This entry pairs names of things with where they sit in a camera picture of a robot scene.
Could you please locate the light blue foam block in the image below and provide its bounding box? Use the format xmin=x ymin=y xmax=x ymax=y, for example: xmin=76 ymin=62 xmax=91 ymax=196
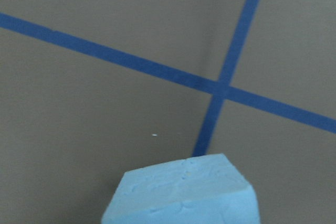
xmin=101 ymin=154 xmax=260 ymax=223

